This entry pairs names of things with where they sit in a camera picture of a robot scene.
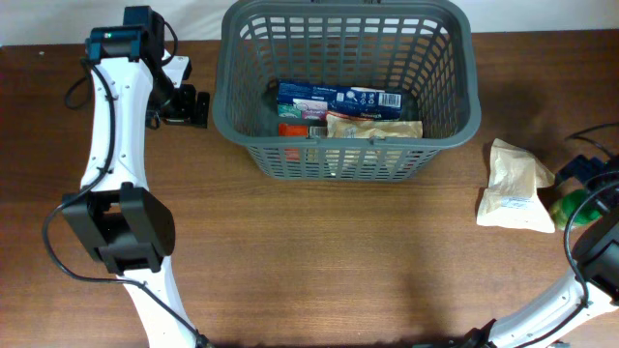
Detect blue tissue box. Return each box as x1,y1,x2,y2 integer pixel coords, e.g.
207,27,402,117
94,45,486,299
277,81,402,121

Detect orange pasta package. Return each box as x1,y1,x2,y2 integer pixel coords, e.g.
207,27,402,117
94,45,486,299
279,123,328,161

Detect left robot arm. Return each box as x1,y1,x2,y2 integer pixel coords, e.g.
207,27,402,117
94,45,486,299
53,6,212,347

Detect beige food bag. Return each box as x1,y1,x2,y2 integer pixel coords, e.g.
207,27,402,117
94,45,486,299
476,138,555,233
326,111,423,170

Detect green lidded spice jar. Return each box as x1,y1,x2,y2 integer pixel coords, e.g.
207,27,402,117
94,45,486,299
549,189,602,230

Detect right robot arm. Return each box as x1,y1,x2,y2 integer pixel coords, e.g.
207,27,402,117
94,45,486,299
447,155,618,348

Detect grey plastic basket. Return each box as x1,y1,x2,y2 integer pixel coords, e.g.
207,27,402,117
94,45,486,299
213,1,481,182

